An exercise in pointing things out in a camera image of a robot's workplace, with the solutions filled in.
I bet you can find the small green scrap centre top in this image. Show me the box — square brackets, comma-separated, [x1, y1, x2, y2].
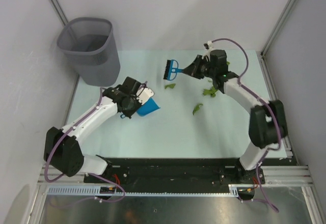
[164, 83, 176, 90]

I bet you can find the blue hand brush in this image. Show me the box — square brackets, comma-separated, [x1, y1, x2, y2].
[163, 60, 183, 81]

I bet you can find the grey mesh waste bin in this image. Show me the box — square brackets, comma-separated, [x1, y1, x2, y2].
[57, 17, 120, 87]

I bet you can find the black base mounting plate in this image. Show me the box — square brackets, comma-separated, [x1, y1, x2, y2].
[52, 156, 299, 186]

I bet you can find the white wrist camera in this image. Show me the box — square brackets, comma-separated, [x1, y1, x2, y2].
[136, 87, 154, 105]
[203, 41, 214, 56]

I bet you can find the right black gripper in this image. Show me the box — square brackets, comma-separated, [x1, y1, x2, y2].
[182, 55, 216, 80]

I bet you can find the green paper scrap right cluster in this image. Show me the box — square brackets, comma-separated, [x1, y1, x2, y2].
[202, 80, 219, 98]

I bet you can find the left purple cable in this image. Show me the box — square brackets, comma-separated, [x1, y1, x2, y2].
[43, 81, 148, 209]

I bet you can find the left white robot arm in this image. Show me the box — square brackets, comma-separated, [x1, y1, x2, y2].
[44, 77, 154, 183]

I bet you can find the blue plastic dustpan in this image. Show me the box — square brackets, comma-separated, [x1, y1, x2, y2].
[120, 97, 161, 119]

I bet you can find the white slotted cable duct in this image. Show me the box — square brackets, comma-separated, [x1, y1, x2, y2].
[47, 185, 248, 197]

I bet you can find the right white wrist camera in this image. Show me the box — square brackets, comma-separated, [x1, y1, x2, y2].
[203, 41, 214, 56]

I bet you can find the long green scrap lower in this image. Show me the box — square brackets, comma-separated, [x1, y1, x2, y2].
[192, 103, 203, 116]

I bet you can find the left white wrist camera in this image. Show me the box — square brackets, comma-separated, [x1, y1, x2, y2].
[136, 87, 154, 105]

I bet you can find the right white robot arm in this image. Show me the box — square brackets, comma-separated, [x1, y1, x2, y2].
[182, 49, 288, 184]

